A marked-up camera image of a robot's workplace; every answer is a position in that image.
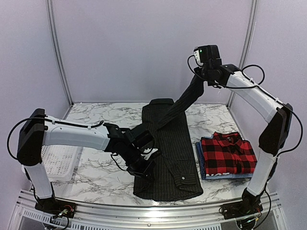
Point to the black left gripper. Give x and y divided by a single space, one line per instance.
144 170

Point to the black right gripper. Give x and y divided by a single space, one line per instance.
197 71

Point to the black pinstriped long sleeve shirt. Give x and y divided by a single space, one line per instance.
175 173

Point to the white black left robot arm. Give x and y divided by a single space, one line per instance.
42 130

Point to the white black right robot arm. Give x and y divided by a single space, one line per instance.
275 113

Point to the white plastic laundry basket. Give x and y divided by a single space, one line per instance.
60 161

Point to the blue checked folded shirt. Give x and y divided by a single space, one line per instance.
201 160

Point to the red black plaid shirt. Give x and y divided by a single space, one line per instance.
226 154

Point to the light blue folded shirt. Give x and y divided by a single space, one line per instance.
226 176

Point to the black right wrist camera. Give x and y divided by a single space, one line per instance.
208 54

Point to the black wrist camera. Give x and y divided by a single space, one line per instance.
208 54
142 140

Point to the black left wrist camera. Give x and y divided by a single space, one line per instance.
142 140

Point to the left aluminium corner post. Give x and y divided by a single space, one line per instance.
56 48

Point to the aluminium corner post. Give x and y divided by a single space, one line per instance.
249 32
56 48

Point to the aluminium front frame rail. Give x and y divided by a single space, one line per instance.
91 216

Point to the right aluminium corner post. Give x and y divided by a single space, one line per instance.
249 32

